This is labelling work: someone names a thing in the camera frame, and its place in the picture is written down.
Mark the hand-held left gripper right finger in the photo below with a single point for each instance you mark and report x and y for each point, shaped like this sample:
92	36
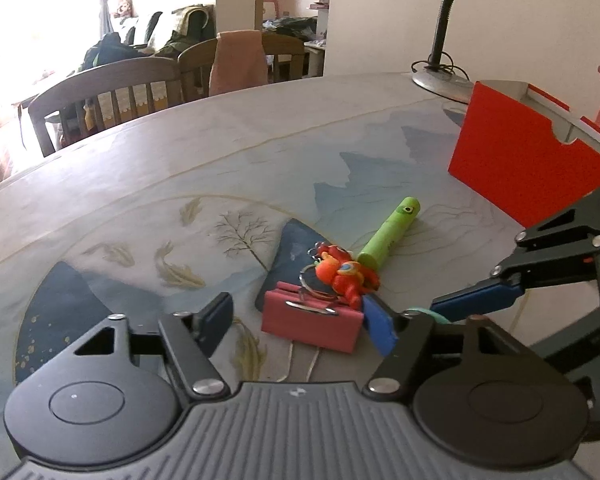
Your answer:
380	329

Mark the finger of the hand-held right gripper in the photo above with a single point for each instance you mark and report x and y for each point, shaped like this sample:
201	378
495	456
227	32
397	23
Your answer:
590	340
475	297

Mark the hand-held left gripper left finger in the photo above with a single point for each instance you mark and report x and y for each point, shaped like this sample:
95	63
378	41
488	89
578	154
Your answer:
215	319

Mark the pink binder clip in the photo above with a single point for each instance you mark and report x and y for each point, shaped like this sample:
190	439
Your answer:
310	327

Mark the red cardboard box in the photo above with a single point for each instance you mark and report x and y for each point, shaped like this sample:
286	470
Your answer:
505	160

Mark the green monster tube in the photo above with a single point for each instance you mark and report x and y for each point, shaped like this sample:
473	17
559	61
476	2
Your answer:
390	230

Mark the pink cloth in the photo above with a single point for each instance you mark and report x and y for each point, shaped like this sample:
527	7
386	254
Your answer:
240	62

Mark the wooden dining chair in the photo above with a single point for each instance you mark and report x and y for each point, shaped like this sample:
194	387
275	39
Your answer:
195	57

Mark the wooden chair with cream slats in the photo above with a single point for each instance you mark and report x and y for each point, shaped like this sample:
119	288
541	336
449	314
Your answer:
105	72

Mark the gooseneck desk lamp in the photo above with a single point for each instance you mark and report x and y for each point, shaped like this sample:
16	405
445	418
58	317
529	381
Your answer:
442	25

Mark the dark clothes pile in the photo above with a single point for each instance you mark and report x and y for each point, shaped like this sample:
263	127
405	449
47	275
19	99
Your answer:
107	52

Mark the sofa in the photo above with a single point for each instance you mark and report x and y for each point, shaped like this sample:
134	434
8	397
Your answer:
152	22

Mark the plush bear toy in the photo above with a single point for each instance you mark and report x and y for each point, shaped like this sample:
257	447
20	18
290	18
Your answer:
121	8

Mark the pink bed rail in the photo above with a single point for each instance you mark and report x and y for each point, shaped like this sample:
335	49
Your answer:
272	7

